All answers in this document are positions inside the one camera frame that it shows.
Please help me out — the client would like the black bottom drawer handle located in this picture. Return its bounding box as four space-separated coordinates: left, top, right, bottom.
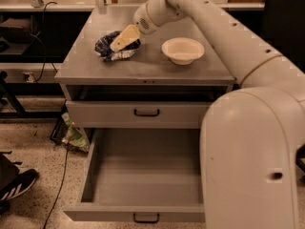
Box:
132 213 160 224

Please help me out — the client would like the black floor cable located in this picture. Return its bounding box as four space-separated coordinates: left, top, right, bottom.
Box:
42 145 71 229

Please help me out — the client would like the black white-striped sneaker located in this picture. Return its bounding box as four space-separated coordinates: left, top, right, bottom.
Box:
0 169 38 201

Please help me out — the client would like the closed grey middle drawer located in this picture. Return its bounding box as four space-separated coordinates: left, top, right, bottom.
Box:
66 101 210 129

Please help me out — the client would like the white paper bowl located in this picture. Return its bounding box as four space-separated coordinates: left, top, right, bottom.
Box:
161 37 205 66

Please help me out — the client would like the blue chip bag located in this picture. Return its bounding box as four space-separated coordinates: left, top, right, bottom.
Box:
94 31 141 62

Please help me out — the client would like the open grey bottom drawer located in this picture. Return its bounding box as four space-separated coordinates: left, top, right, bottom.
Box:
64 129 205 222

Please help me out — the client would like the black office chair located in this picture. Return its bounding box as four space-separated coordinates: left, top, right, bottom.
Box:
261 0 305 177

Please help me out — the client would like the grey drawer cabinet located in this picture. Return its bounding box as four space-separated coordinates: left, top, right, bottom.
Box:
55 6 234 141

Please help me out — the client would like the black middle drawer handle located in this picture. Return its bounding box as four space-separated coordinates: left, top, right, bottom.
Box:
133 109 160 117

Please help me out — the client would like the black drawer handle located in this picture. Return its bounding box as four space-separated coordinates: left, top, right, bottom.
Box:
133 109 160 117
132 213 160 224

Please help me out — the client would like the wall power outlet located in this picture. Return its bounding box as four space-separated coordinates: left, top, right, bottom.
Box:
23 72 35 83

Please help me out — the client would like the green snack bag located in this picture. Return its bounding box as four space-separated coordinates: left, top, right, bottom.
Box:
62 113 89 153

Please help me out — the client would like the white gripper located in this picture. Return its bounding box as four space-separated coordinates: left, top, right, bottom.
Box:
110 4 158 52

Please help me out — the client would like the black hanging cable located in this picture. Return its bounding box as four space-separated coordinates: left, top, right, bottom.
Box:
30 1 59 83

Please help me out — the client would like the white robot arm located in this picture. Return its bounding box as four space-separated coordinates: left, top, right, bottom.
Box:
133 0 305 229

